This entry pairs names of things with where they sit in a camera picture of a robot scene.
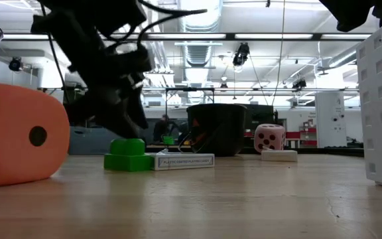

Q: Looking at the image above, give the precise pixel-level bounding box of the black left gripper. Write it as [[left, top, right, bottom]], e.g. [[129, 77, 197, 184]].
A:
[[68, 44, 153, 139]]

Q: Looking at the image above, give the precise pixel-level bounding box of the blue playing card box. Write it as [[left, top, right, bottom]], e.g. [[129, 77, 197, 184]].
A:
[[149, 148, 216, 171]]

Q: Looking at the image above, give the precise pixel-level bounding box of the small green toy block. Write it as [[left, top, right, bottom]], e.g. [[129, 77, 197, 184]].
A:
[[103, 138, 155, 173]]

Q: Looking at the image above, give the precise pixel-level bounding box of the black aluminium table frame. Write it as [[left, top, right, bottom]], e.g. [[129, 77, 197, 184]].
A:
[[144, 144, 365, 157]]

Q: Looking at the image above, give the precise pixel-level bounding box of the pink plush die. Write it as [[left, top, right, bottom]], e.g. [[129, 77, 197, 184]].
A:
[[253, 123, 287, 154]]

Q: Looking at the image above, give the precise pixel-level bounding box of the white pillar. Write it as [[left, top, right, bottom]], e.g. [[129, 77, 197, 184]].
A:
[[315, 92, 348, 149]]

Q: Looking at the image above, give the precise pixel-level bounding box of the black jack-o-lantern bucket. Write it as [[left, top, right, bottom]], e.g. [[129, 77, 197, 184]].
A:
[[177, 103, 249, 157]]

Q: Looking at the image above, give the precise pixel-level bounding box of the black overhead beam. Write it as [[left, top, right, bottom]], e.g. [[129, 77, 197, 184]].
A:
[[1, 32, 373, 42]]

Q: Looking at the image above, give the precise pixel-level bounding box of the red shelf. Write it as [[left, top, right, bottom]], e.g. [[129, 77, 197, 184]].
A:
[[285, 130, 318, 147]]

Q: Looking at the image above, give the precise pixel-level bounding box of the orange foam die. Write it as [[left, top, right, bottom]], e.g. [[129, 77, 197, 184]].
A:
[[0, 81, 71, 189]]

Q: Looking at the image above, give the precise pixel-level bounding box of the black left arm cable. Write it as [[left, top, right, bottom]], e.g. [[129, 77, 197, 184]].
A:
[[137, 0, 208, 46]]

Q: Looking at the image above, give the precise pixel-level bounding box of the person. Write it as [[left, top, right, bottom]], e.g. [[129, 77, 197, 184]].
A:
[[153, 114, 179, 144]]

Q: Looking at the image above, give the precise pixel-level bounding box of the silver ventilation duct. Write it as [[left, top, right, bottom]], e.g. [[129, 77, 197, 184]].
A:
[[179, 0, 224, 68]]

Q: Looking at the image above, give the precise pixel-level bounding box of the black hanging camera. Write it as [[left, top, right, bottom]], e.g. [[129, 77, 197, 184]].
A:
[[232, 42, 251, 67]]

